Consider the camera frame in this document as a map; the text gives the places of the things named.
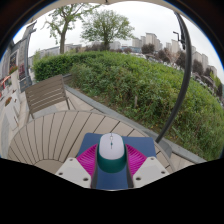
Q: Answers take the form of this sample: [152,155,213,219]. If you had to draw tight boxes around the blue rectangular mouse pad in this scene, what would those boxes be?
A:
[75,132,158,191]

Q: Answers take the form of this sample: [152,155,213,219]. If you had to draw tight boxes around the wooden slatted chair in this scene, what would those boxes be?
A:
[24,74,72,122]

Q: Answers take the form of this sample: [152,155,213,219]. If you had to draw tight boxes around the grey shopfront building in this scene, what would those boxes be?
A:
[0,39,22,101]

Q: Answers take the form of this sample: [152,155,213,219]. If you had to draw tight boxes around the curved dark umbrella pole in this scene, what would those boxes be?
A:
[154,11,193,144]

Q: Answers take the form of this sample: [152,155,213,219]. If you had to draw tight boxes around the white and teal computer mouse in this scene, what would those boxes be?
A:
[96,132,128,174]

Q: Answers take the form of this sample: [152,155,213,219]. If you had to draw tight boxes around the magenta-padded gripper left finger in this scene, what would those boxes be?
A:
[54,143,100,190]

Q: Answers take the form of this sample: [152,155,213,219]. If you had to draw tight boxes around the distant high-rise buildings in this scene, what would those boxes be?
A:
[109,32,219,79]

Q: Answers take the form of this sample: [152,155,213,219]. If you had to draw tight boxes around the thin sparse-leaved tree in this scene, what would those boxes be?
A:
[42,3,101,55]

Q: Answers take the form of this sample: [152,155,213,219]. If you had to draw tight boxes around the beige umbrella canopy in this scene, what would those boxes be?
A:
[33,0,188,21]

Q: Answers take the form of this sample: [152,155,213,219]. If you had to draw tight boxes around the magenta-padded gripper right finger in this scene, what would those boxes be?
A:
[124,143,170,190]

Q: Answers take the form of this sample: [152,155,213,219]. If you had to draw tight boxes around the round leafy tree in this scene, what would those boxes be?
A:
[79,9,136,52]

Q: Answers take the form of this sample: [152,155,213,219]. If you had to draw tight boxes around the tall grey sign pillar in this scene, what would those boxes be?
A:
[18,21,38,93]

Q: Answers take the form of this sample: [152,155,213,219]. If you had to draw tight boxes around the white planter with flowers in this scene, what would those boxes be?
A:
[2,95,22,129]

